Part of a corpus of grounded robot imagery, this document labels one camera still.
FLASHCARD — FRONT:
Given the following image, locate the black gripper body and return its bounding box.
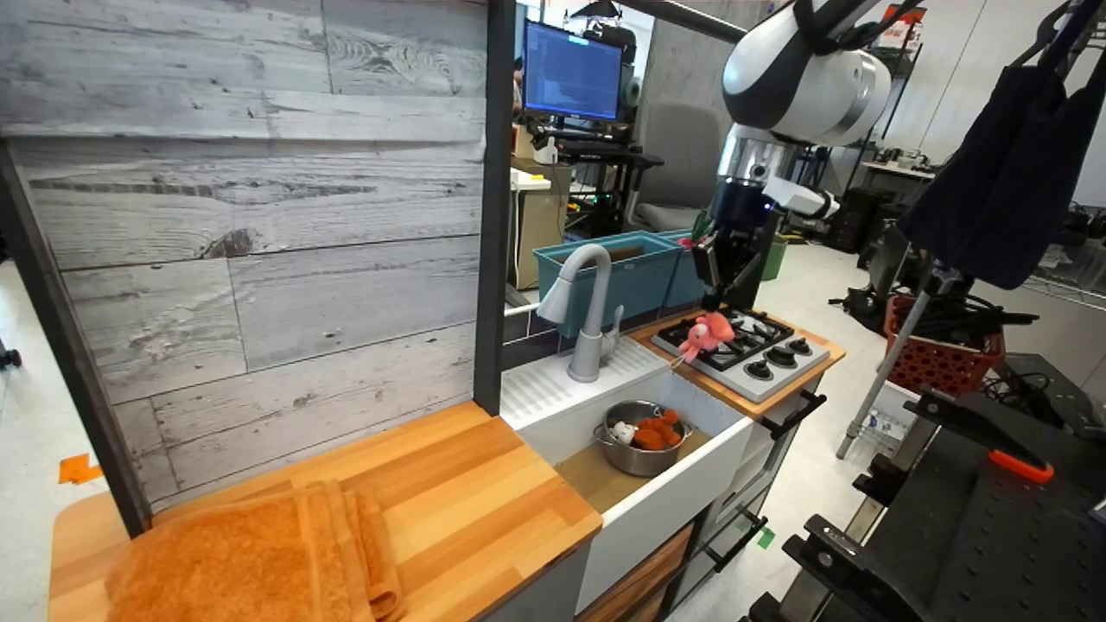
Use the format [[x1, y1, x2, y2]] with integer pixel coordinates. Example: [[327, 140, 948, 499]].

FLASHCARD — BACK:
[[709, 182, 793, 260]]

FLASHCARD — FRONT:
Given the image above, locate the pink plush toy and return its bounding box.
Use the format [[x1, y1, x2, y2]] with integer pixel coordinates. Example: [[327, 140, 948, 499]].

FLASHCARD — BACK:
[[675, 306, 739, 364]]

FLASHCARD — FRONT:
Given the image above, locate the silver metal pot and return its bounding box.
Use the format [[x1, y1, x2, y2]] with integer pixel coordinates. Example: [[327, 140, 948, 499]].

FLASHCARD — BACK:
[[595, 398, 692, 479]]

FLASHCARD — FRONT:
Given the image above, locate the white toy sink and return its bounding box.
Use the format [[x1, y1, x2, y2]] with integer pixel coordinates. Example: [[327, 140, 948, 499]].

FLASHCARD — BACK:
[[497, 339, 768, 615]]

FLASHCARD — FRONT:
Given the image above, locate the teal planter box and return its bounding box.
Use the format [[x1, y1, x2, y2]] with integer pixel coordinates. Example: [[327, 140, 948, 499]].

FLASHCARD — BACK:
[[533, 232, 683, 339], [671, 233, 720, 312]]

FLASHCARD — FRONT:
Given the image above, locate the black burner grate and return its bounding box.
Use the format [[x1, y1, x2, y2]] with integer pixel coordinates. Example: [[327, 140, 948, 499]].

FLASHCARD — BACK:
[[702, 305, 802, 351], [654, 322, 753, 374]]

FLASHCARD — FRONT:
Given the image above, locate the grey office chair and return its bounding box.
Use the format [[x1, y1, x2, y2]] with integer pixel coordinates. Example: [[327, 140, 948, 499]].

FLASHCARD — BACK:
[[637, 101, 730, 233]]

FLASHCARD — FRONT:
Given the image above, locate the grey stove panel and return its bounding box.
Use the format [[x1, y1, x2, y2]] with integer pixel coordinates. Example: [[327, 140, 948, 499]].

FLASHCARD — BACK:
[[654, 306, 833, 407]]

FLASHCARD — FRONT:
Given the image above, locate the black office desk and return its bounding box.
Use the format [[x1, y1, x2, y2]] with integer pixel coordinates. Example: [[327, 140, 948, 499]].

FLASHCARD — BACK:
[[549, 125, 660, 233]]

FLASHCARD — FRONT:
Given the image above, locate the grey toy faucet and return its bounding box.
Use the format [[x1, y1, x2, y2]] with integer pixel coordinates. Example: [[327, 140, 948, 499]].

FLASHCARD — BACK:
[[535, 241, 626, 385]]

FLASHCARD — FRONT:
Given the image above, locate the grey tripod stand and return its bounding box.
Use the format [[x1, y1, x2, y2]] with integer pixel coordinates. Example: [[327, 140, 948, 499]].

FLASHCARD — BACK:
[[836, 261, 966, 463]]

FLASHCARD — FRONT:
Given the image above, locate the tan cardboard box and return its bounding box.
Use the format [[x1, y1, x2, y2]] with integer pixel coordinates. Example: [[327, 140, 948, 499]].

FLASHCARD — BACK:
[[512, 152, 575, 291]]

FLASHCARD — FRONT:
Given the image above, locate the red crate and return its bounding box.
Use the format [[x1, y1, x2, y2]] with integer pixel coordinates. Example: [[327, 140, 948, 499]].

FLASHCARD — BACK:
[[882, 291, 1004, 402]]

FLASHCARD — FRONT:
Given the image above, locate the computer monitor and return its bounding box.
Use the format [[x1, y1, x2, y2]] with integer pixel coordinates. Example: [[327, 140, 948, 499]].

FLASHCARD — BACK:
[[519, 17, 626, 127]]

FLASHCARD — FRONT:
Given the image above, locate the black hanging bag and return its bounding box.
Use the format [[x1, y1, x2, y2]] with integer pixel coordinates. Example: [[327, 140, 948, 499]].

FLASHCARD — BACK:
[[902, 61, 1106, 291]]

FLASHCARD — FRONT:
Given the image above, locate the orange black clamp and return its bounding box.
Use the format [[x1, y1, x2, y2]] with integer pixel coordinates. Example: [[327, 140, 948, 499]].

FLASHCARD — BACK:
[[983, 444, 1059, 488]]

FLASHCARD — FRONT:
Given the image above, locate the wooden toy kitchen unit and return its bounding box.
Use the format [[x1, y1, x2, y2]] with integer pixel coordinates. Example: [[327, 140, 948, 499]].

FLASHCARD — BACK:
[[45, 305, 849, 622]]

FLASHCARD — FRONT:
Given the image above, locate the black perforated table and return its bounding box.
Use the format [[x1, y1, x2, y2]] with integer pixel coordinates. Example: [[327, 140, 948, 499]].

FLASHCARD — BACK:
[[747, 357, 1106, 622]]

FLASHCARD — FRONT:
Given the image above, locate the grey wood-look back panel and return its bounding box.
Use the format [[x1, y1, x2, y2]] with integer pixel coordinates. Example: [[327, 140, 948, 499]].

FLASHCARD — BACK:
[[0, 0, 493, 510]]

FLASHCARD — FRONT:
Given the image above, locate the orange floor tape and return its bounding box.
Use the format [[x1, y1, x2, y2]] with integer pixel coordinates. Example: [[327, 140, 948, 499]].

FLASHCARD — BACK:
[[58, 451, 106, 491]]

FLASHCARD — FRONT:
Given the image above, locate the black oven door handle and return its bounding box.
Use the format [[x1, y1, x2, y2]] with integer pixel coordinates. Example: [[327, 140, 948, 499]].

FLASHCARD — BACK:
[[760, 390, 831, 440]]

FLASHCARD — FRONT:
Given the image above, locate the black kitchen frame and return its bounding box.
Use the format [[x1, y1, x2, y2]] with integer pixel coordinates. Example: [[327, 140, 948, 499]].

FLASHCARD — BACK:
[[473, 0, 800, 418]]

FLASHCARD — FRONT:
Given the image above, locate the black drawer handle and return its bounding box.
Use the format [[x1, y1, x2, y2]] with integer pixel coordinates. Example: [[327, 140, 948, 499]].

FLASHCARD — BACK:
[[702, 510, 770, 575]]

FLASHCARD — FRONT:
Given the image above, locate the black panel edge post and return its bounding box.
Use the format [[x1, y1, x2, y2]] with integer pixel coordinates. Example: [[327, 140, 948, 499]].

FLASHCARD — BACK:
[[0, 133, 156, 539]]

